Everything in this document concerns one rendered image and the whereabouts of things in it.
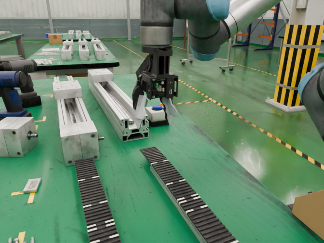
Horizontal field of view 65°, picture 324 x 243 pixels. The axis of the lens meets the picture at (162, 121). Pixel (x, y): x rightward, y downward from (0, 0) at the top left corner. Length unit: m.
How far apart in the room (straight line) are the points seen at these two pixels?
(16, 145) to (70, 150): 0.19
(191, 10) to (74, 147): 0.48
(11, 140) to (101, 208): 0.43
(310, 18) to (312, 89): 3.26
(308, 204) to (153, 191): 0.34
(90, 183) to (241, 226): 0.35
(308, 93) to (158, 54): 0.33
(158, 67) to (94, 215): 0.35
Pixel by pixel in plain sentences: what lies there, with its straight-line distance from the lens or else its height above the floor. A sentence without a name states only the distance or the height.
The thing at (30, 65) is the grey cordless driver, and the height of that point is 0.98.
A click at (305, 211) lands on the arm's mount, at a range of 0.63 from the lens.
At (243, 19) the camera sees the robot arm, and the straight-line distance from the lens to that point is 0.71.
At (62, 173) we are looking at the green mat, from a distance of 0.77.
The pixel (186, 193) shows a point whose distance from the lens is 0.60.
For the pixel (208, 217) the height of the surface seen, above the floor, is 0.81.
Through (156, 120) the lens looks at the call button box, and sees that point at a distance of 1.00.
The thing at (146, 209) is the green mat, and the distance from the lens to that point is 0.61.
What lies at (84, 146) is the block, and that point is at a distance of 0.78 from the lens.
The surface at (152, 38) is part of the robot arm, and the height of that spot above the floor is 1.14.
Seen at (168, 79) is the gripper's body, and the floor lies 1.05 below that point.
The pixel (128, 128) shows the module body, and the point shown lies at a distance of 0.88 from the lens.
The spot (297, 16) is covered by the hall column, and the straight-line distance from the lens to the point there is 4.07.
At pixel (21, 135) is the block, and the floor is 0.85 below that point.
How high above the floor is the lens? 1.18
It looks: 22 degrees down
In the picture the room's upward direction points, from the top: straight up
